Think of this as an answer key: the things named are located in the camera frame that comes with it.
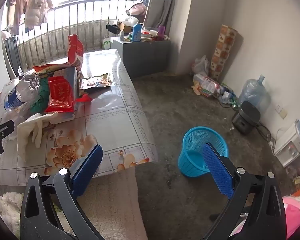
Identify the cardboard box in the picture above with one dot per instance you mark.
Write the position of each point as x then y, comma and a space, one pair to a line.
125, 26

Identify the bag of colourful wrappers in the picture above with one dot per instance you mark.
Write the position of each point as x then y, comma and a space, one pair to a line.
206, 86

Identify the red foil snack packet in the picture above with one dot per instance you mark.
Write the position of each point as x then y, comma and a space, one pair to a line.
60, 92

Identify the purple bottle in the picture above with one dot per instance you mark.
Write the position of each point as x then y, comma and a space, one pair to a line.
161, 32

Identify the grey cabinet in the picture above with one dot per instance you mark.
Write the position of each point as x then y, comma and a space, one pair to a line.
145, 57

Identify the black rice cooker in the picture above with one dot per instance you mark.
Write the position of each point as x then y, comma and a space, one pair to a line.
245, 117

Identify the white green appliance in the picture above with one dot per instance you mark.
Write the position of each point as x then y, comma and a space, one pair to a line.
107, 43

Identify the metal balcony railing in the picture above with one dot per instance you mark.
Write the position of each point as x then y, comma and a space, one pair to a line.
72, 25

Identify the wall socket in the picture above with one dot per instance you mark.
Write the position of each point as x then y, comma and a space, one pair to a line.
281, 112

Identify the hanging pink jacket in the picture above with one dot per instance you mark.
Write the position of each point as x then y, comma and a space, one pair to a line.
37, 5

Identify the blue detergent bottle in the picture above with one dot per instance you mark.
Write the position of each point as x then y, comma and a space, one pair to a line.
137, 32

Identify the red wrapper scrap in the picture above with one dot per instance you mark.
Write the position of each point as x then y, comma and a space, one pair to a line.
83, 98

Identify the small white bottle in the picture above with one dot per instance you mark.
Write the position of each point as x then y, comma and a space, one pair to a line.
122, 35

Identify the white water dispenser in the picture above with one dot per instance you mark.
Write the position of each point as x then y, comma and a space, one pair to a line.
290, 142

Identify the pink cloth bag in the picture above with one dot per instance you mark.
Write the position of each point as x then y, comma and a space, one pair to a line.
137, 8

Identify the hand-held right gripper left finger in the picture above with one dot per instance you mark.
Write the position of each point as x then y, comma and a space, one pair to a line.
87, 170

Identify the white cloth gloves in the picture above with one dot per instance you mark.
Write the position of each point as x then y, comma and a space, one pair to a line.
30, 130

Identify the clear bottle with blue label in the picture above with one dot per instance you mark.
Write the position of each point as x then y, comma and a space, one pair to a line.
17, 92

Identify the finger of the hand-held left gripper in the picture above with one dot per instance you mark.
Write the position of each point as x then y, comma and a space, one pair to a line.
3, 128

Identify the green plastic bag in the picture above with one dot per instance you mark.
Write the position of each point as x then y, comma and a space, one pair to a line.
40, 100

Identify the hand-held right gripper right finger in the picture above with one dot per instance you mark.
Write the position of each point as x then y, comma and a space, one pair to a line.
218, 170

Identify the grey curtain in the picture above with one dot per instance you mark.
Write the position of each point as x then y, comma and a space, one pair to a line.
165, 2

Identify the beige cloth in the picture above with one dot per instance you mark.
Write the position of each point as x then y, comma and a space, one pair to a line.
115, 205

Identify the white fluffy blanket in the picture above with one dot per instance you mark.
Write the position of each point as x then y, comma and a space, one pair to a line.
7, 205

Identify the brown gold snack wrapper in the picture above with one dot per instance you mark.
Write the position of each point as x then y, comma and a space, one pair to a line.
96, 81

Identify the rolled patterned mat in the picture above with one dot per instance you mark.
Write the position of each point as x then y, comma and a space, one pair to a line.
222, 52

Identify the blue plastic basket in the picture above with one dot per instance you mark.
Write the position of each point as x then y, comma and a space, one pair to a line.
190, 160

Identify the red white flat packet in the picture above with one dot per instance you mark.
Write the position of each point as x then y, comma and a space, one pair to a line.
47, 68

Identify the dark chair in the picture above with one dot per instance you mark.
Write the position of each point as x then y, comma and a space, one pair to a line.
12, 55

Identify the blue grey carton box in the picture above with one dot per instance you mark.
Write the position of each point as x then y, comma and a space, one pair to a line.
66, 72

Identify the floral tablecloth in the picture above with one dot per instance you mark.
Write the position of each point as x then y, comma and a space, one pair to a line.
110, 127

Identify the pile of floor litter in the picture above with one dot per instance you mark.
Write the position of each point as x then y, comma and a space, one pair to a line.
228, 96

